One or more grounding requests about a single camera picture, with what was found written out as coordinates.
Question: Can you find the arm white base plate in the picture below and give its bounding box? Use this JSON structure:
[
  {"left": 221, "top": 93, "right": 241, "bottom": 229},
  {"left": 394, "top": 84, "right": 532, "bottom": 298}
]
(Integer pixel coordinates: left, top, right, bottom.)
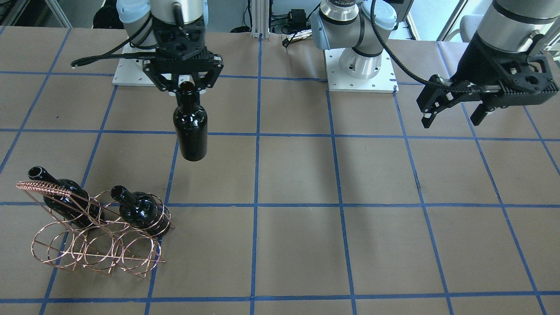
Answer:
[
  {"left": 112, "top": 58, "right": 155, "bottom": 87},
  {"left": 324, "top": 48, "right": 399, "bottom": 93}
]

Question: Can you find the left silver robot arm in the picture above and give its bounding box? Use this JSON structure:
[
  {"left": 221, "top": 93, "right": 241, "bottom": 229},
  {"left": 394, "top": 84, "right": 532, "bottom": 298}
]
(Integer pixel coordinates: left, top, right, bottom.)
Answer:
[{"left": 416, "top": 0, "right": 559, "bottom": 128}]

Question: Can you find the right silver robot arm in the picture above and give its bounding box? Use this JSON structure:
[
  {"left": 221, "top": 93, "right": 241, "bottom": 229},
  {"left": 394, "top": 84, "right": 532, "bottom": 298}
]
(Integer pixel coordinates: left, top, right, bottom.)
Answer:
[{"left": 112, "top": 0, "right": 223, "bottom": 95}]

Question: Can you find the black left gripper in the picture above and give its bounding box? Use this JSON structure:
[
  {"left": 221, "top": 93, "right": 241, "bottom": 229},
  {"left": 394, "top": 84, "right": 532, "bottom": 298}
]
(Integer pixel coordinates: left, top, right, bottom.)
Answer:
[{"left": 416, "top": 35, "right": 559, "bottom": 128}]

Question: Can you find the copper wire wine basket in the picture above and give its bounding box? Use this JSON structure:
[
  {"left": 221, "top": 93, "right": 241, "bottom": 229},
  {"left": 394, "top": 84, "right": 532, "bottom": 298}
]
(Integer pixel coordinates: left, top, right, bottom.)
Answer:
[{"left": 16, "top": 181, "right": 166, "bottom": 278}]

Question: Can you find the black bottle in basket rear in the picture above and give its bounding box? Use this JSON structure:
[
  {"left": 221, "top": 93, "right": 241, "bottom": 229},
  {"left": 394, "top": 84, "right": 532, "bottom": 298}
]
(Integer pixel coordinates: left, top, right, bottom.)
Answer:
[{"left": 28, "top": 167, "right": 105, "bottom": 229}]

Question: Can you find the black wine bottle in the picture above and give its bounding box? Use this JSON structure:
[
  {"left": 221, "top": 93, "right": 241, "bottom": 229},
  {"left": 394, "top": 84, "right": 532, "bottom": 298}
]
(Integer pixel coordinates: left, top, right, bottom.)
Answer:
[{"left": 173, "top": 81, "right": 208, "bottom": 162}]

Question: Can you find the black bottle in basket front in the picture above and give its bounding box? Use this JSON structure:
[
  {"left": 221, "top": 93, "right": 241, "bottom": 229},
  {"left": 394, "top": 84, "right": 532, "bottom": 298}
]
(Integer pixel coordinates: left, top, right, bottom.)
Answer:
[{"left": 110, "top": 185, "right": 171, "bottom": 237}]

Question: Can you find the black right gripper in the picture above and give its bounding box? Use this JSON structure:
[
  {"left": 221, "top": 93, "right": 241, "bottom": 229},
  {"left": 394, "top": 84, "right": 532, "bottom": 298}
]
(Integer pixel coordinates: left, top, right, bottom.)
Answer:
[{"left": 143, "top": 22, "right": 224, "bottom": 93}]

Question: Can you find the black bottle in basket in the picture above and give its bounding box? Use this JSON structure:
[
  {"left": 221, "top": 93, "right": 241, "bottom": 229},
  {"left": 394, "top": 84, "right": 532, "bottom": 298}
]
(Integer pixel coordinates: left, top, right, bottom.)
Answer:
[
  {"left": 110, "top": 185, "right": 171, "bottom": 237},
  {"left": 28, "top": 167, "right": 105, "bottom": 229}
]

